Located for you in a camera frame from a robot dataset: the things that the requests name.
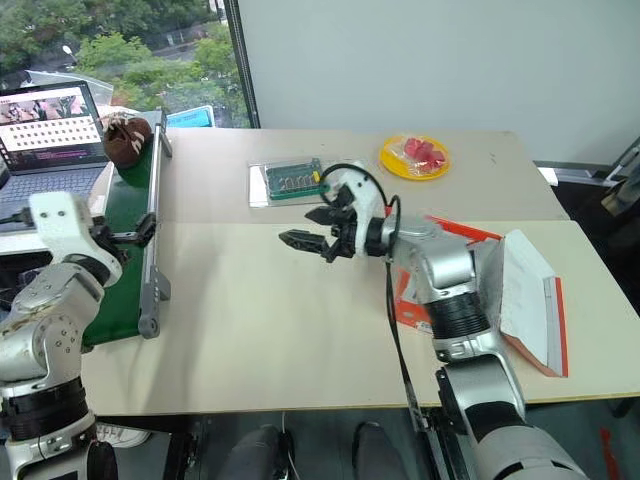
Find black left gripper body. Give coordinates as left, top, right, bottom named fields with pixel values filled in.
left=89, top=223, right=132, bottom=267

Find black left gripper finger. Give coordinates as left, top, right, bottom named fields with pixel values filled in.
left=111, top=212, right=158, bottom=246

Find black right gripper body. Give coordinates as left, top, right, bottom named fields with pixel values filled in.
left=321, top=183, right=362, bottom=265

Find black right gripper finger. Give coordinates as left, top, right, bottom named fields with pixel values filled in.
left=277, top=228, right=332, bottom=257
left=304, top=202, right=349, bottom=227

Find orange and white shoebox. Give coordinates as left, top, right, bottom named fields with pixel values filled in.
left=393, top=214, right=572, bottom=379

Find green circuit board in package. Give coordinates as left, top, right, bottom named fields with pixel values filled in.
left=247, top=156, right=333, bottom=209

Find yellow round plate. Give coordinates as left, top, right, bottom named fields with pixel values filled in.
left=377, top=134, right=454, bottom=183

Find brown stuffed toy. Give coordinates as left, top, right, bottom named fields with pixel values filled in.
left=101, top=113, right=154, bottom=167

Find grey open laptop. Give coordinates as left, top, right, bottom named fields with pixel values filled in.
left=0, top=79, right=115, bottom=224

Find red pieces in clear bag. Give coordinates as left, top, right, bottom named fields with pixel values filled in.
left=397, top=136, right=448, bottom=171

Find blue sign board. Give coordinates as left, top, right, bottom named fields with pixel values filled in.
left=164, top=105, right=217, bottom=130

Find white shoe on floor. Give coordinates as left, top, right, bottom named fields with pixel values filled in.
left=94, top=421, right=152, bottom=450

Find dark rounded shape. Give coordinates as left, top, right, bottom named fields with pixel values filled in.
left=351, top=421, right=417, bottom=480
left=219, top=423, right=297, bottom=480

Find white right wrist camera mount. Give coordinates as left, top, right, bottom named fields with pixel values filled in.
left=323, top=161, right=387, bottom=259

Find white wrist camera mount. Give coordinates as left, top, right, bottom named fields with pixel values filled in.
left=28, top=191, right=124, bottom=282
left=323, top=161, right=387, bottom=259

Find green conveyor belt grey frame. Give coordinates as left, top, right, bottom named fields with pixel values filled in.
left=81, top=106, right=174, bottom=352

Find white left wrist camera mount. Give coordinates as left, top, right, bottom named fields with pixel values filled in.
left=28, top=191, right=124, bottom=282

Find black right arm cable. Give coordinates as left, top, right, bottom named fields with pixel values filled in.
left=319, top=162, right=432, bottom=437

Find black window frame post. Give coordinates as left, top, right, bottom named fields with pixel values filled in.
left=223, top=0, right=262, bottom=129

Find red strap on floor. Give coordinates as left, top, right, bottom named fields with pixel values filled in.
left=598, top=426, right=623, bottom=479

